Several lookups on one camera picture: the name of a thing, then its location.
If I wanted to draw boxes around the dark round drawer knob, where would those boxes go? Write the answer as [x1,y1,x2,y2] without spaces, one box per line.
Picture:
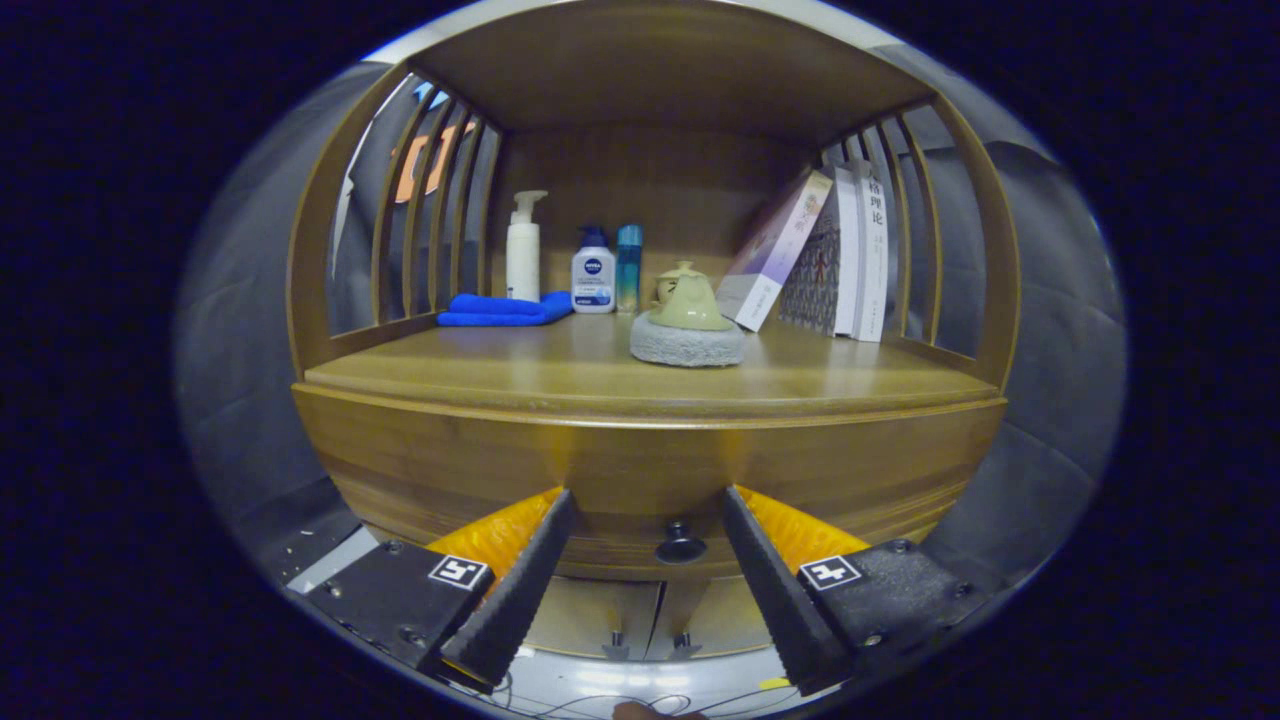
[655,520,709,565]

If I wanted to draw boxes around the white bottle blue cap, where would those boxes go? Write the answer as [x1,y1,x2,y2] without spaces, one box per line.
[571,226,617,315]

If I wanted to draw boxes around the wooden countertop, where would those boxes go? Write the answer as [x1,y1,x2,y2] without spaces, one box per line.
[303,315,1001,421]

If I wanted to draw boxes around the beige lidded tea cup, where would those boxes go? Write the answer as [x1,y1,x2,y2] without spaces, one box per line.
[655,261,706,306]

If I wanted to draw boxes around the blue folded cloth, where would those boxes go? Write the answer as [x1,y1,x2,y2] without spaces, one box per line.
[436,291,575,328]

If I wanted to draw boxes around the purple book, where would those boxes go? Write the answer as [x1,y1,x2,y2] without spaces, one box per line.
[715,170,834,333]

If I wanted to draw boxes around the wooden cabinet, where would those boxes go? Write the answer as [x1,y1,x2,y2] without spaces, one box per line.
[285,0,1021,666]

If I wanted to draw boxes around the clear teal bottle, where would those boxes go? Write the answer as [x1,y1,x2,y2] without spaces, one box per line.
[616,224,644,315]

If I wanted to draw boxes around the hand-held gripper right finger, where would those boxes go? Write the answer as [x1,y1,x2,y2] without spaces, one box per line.
[722,485,993,698]

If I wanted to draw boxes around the black cables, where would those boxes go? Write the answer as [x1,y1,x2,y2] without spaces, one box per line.
[495,672,801,720]

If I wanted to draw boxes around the patterned dark book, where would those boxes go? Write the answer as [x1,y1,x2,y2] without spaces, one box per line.
[778,215,841,334]

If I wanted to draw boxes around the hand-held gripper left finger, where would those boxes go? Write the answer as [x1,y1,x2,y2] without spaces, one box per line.
[300,487,579,696]

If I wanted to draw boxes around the white pump bottle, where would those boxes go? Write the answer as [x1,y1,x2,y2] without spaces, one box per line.
[505,190,549,303]

